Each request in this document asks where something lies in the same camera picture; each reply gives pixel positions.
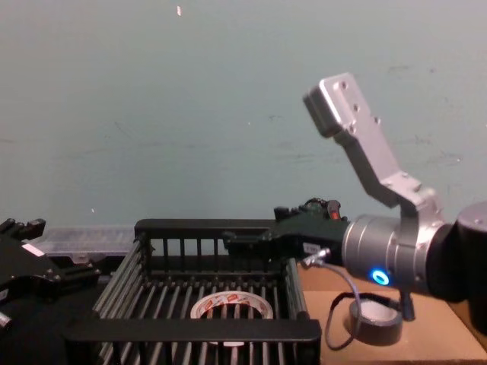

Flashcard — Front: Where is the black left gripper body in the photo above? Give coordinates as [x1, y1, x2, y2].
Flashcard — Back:
[0, 232, 62, 304]

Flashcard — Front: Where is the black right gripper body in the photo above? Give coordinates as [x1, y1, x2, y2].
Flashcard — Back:
[271, 211, 349, 265]

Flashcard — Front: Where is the roll of white tape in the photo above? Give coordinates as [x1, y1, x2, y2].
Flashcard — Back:
[189, 290, 275, 348]

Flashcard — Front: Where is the roll of silver tape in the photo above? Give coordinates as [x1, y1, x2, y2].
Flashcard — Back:
[349, 292, 403, 348]

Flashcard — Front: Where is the clear plastic case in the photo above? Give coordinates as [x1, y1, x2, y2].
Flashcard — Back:
[27, 225, 135, 265]

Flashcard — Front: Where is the black rack with steel bars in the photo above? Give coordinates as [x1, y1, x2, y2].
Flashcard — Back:
[62, 218, 323, 365]

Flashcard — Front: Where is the shallow brown cardboard tray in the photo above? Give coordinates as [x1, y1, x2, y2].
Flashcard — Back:
[295, 258, 487, 365]

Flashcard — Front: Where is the black corded tool red switch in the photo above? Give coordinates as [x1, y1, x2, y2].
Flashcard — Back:
[303, 196, 346, 224]

